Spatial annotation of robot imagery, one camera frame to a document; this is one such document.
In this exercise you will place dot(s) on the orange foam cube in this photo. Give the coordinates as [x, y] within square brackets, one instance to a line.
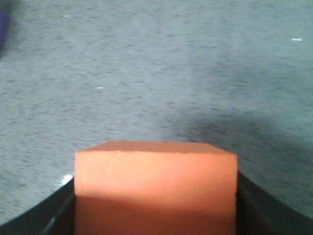
[155, 188]

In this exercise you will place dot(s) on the purple foam cube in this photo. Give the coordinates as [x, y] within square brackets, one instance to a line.
[5, 17]

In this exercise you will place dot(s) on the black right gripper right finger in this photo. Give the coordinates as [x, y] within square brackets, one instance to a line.
[259, 213]

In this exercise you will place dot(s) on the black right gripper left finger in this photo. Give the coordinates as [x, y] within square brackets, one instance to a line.
[52, 216]

